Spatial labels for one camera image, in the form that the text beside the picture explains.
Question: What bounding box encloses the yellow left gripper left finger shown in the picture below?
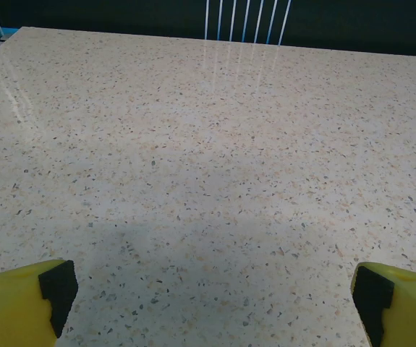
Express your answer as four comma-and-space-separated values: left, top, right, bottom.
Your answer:
0, 259, 80, 347

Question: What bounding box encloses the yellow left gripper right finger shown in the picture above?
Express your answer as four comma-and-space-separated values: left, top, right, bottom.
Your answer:
349, 262, 416, 347

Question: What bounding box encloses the blue printed back panel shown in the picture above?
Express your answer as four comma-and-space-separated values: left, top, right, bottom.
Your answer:
0, 0, 416, 59

